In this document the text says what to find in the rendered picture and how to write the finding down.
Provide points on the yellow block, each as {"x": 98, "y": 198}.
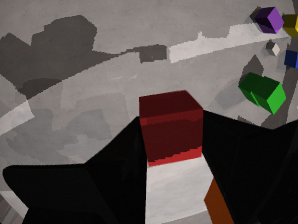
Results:
{"x": 291, "y": 25}

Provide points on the purple cube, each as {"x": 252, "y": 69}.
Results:
{"x": 269, "y": 20}

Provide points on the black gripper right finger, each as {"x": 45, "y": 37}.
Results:
{"x": 247, "y": 161}

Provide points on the green block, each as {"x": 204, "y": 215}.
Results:
{"x": 247, "y": 86}
{"x": 269, "y": 94}

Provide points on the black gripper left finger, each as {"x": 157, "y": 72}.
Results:
{"x": 112, "y": 183}

